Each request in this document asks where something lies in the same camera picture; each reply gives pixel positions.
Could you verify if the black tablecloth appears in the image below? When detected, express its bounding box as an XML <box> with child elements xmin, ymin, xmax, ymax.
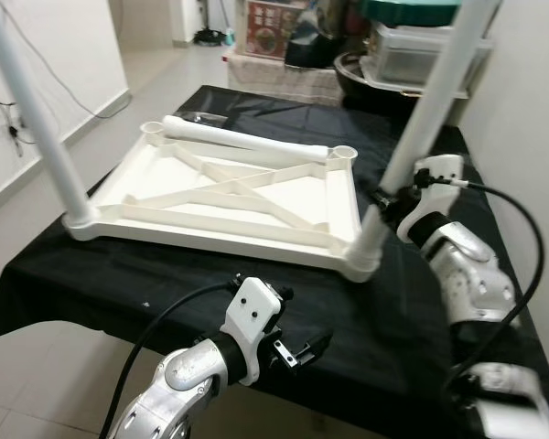
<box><xmin>0</xmin><ymin>84</ymin><xmax>549</xmax><ymax>439</ymax></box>

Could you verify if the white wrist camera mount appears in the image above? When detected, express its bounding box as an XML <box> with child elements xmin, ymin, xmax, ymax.
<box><xmin>221</xmin><ymin>277</ymin><xmax>285</xmax><ymax>353</ymax></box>
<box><xmin>398</xmin><ymin>155</ymin><xmax>466</xmax><ymax>243</ymax></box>

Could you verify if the beige cloth covered bench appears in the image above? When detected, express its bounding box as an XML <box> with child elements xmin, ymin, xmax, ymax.
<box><xmin>229</xmin><ymin>55</ymin><xmax>349</xmax><ymax>106</ymax></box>

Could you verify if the black wall cable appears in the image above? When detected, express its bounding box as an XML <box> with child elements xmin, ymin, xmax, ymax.
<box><xmin>0</xmin><ymin>91</ymin><xmax>24</xmax><ymax>156</ymax></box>
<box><xmin>0</xmin><ymin>9</ymin><xmax>129</xmax><ymax>120</ymax></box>

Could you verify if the clear plastic storage container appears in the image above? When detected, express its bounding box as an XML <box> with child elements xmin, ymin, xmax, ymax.
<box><xmin>371</xmin><ymin>23</ymin><xmax>495</xmax><ymax>88</ymax></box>

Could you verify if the clear plastic bag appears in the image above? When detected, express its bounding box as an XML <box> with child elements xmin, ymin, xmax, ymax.
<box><xmin>177</xmin><ymin>110</ymin><xmax>228</xmax><ymax>125</ymax></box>

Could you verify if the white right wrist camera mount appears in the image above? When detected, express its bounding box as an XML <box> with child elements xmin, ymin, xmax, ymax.
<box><xmin>398</xmin><ymin>155</ymin><xmax>466</xmax><ymax>243</ymax></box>

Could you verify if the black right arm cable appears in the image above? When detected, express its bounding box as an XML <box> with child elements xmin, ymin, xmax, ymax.
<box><xmin>425</xmin><ymin>174</ymin><xmax>545</xmax><ymax>403</ymax></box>

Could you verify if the white plastic table top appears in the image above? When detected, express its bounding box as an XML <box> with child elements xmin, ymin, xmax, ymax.
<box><xmin>62</xmin><ymin>117</ymin><xmax>385</xmax><ymax>284</ymax></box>

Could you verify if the orange lidded storage box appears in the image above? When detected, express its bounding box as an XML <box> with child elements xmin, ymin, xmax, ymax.
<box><xmin>247</xmin><ymin>0</ymin><xmax>307</xmax><ymax>60</ymax></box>

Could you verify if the green round pot lid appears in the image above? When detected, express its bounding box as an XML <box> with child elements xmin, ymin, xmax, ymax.
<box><xmin>361</xmin><ymin>0</ymin><xmax>468</xmax><ymax>24</ymax></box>

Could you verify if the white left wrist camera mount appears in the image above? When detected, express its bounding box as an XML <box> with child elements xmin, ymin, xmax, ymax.
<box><xmin>221</xmin><ymin>277</ymin><xmax>285</xmax><ymax>353</ymax></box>

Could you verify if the black bag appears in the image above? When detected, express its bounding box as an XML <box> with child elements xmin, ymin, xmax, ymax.
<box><xmin>288</xmin><ymin>27</ymin><xmax>339</xmax><ymax>70</ymax></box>

